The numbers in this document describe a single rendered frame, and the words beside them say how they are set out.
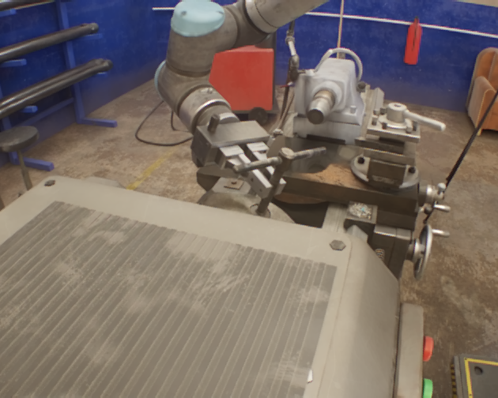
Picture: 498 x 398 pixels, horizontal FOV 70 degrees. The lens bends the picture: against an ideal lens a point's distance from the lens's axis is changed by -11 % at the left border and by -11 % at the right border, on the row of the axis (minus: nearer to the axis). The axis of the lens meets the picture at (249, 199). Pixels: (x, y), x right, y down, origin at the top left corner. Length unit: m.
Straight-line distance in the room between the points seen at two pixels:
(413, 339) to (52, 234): 0.39
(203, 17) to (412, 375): 0.60
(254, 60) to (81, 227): 3.58
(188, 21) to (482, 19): 4.73
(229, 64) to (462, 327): 3.03
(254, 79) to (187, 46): 3.29
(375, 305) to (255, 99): 3.74
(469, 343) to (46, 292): 2.06
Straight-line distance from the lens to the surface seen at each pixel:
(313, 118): 1.40
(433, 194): 1.46
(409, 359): 0.41
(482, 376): 1.70
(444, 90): 5.35
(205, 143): 0.64
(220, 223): 0.42
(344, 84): 1.63
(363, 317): 0.36
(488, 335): 2.32
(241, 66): 3.96
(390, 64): 5.23
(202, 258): 0.38
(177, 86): 0.76
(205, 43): 0.72
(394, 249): 1.39
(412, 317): 0.45
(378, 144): 1.26
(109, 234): 0.42
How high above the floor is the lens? 1.59
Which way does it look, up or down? 33 degrees down
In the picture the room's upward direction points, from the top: straight up
